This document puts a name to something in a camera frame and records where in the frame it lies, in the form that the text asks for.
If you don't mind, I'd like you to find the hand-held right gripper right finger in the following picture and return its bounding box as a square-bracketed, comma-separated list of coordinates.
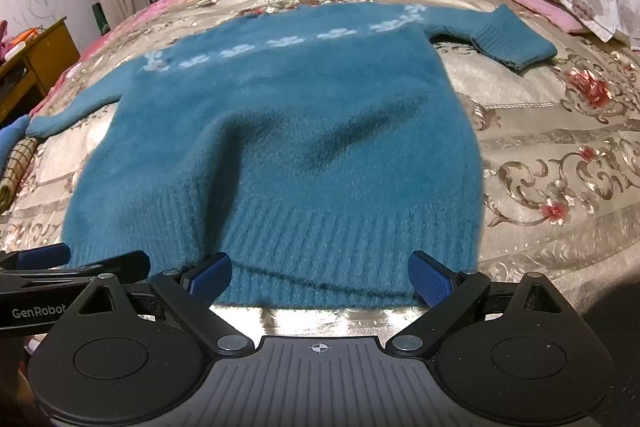
[385, 251, 576, 354]

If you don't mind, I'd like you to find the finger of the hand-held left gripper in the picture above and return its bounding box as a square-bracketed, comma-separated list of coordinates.
[70, 250, 151, 283]
[0, 243, 71, 272]

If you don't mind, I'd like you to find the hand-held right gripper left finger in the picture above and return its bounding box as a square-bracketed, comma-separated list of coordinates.
[65, 252, 253, 355]

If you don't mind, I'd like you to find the teal knitted sweater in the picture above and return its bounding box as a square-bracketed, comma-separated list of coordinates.
[25, 1, 558, 309]

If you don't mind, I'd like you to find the checked cloth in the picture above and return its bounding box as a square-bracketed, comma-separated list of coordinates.
[0, 137, 41, 214]

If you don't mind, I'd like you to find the light blue cloth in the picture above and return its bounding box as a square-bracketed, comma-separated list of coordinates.
[0, 114, 32, 176]

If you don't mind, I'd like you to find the shiny floral bedspread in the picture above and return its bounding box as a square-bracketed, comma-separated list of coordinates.
[0, 0, 640, 325]

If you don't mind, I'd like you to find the wooden cabinet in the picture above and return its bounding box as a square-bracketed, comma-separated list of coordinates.
[0, 17, 82, 126]

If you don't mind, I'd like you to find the orange toy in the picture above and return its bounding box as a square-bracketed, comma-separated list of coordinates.
[9, 27, 42, 46]

